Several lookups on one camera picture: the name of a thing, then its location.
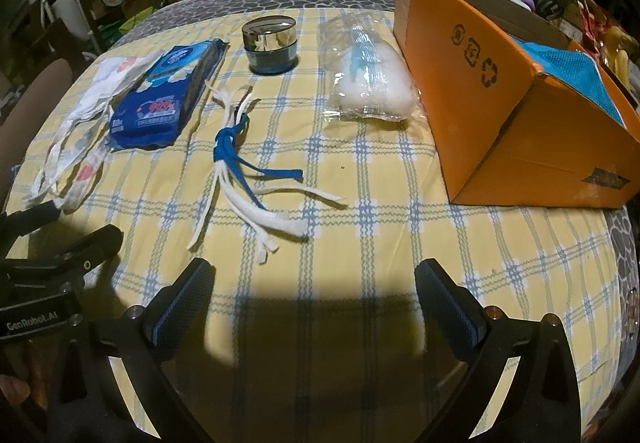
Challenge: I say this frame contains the black hair claw clip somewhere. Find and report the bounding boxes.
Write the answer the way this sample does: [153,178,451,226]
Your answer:
[535,0,566,22]

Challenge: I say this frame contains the orange cardboard box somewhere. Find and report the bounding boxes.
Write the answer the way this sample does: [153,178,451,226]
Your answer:
[392,0,640,210]

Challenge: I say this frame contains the yellow bananas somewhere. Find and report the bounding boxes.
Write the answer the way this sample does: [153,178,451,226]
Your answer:
[606,27,637,91]

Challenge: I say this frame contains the clear bag of white cotton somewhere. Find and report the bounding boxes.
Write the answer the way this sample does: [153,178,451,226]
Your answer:
[319,13,426,129]

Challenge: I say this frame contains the red snack packets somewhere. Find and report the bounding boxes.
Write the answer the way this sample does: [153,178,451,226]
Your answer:
[570,0,617,46]

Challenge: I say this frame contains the blue wet wipes packet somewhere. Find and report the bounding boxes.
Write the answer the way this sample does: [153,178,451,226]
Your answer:
[109,39,226,150]

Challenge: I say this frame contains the person's left hand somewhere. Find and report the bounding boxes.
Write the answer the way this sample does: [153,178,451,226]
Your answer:
[0,373,32,410]

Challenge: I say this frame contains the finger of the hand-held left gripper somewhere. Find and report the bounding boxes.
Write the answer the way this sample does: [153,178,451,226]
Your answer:
[0,224,124,294]
[0,200,63,244]

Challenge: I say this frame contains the blue jar with chrome lid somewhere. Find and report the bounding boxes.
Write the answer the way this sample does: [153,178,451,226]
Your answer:
[241,16,299,75]

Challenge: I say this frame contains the blue mesh pouch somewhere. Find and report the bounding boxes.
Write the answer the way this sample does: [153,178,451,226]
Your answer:
[515,40,628,129]

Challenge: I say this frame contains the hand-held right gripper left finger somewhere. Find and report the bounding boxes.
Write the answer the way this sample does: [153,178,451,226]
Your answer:
[95,257,217,443]

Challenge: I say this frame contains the brown chair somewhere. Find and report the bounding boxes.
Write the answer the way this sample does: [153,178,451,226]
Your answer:
[0,58,75,136]

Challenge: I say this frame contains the white printed cloth garment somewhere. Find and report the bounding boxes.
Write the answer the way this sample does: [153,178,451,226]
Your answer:
[27,54,166,214]

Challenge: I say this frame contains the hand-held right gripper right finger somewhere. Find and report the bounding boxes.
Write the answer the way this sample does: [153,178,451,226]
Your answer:
[414,258,583,443]

